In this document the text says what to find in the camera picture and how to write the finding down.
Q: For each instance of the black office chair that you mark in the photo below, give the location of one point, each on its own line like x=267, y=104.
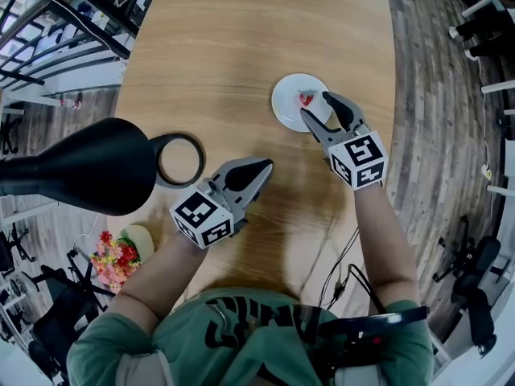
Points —
x=479, y=255
x=12, y=251
x=68, y=316

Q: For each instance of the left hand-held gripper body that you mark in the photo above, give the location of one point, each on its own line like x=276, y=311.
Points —
x=201, y=215

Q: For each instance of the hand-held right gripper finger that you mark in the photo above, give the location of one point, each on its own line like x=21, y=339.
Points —
x=322, y=133
x=350, y=113

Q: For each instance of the person in green shirt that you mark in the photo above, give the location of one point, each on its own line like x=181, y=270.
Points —
x=181, y=356

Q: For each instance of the person's left forearm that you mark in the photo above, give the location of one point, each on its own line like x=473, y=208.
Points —
x=161, y=280

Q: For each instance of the black stair railing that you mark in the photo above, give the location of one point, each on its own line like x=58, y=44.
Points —
x=108, y=14

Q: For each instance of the white round plate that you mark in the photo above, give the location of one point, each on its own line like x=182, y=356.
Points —
x=287, y=103

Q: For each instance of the black chest mount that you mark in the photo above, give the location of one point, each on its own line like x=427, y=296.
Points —
x=346, y=332

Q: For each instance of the black desk lamp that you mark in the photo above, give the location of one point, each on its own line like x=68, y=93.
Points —
x=80, y=167

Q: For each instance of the flowers in white pot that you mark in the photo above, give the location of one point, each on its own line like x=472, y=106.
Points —
x=120, y=255

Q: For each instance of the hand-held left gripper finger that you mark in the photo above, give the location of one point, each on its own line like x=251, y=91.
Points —
x=259, y=187
x=237, y=164

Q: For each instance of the person's right forearm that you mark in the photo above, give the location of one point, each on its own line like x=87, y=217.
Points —
x=382, y=247

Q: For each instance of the white chest-worn device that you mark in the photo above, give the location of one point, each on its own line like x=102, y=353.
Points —
x=358, y=378

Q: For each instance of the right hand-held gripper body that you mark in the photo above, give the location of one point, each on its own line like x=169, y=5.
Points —
x=362, y=159

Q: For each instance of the white power strip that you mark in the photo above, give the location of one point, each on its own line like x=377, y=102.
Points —
x=487, y=172

